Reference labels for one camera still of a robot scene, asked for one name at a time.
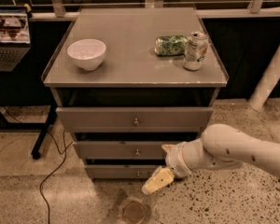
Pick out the grey drawer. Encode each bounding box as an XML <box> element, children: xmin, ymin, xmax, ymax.
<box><xmin>57</xmin><ymin>107</ymin><xmax>213</xmax><ymax>133</ymax></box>
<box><xmin>74</xmin><ymin>141</ymin><xmax>174</xmax><ymax>160</ymax></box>
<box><xmin>85</xmin><ymin>165</ymin><xmax>158</xmax><ymax>179</ymax></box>

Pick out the metal window railing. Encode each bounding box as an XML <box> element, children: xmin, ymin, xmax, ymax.
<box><xmin>0</xmin><ymin>0</ymin><xmax>280</xmax><ymax>21</ymax></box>

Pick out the white diagonal pipe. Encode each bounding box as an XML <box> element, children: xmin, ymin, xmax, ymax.
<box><xmin>248</xmin><ymin>44</ymin><xmax>280</xmax><ymax>110</ymax></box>

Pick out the open black laptop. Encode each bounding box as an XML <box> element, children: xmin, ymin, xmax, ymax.
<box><xmin>0</xmin><ymin>6</ymin><xmax>31</xmax><ymax>72</ymax></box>

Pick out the grey top drawer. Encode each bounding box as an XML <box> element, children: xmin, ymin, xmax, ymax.
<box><xmin>57</xmin><ymin>107</ymin><xmax>213</xmax><ymax>133</ymax></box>

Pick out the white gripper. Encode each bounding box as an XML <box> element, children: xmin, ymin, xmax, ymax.
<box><xmin>142</xmin><ymin>142</ymin><xmax>191</xmax><ymax>195</ymax></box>

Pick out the black floor cable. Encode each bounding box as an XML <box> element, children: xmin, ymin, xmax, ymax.
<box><xmin>3</xmin><ymin>106</ymin><xmax>75</xmax><ymax>224</ymax></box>

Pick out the white upright soda can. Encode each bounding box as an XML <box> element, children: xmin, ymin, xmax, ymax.
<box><xmin>183</xmin><ymin>31</ymin><xmax>208</xmax><ymax>71</ymax></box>

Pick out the black side table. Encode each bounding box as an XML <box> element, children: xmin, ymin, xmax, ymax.
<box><xmin>0</xmin><ymin>17</ymin><xmax>72</xmax><ymax>160</ymax></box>

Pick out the grey middle drawer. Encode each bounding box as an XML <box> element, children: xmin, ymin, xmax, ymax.
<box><xmin>74</xmin><ymin>141</ymin><xmax>174</xmax><ymax>160</ymax></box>

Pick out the white ceramic bowl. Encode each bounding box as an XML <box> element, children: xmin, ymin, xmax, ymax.
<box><xmin>67</xmin><ymin>39</ymin><xmax>106</xmax><ymax>71</ymax></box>

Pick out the grey bottom drawer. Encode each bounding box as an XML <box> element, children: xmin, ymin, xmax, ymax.
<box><xmin>85</xmin><ymin>165</ymin><xmax>158</xmax><ymax>179</ymax></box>

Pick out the grey drawer cabinet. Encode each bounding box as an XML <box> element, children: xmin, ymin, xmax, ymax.
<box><xmin>43</xmin><ymin>7</ymin><xmax>228</xmax><ymax>167</ymax></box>

